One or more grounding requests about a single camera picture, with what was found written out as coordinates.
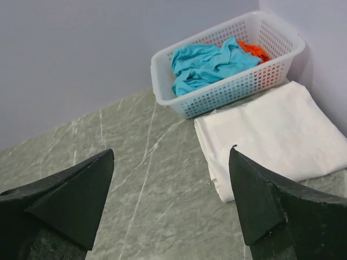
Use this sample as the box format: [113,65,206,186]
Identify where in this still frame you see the white plastic laundry basket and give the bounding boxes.
[150,11,305,119]

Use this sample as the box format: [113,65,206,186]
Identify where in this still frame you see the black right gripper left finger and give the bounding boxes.
[1,149,114,259]

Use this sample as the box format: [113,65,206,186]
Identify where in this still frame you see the folded white t shirt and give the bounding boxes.
[194,81,346,203]

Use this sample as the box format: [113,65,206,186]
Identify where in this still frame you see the orange t shirt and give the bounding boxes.
[237,41,271,65]

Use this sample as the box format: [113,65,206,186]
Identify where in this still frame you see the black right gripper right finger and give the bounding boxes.
[229,146,346,259]

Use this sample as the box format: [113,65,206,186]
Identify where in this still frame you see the turquoise t shirt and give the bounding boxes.
[171,37,262,97]

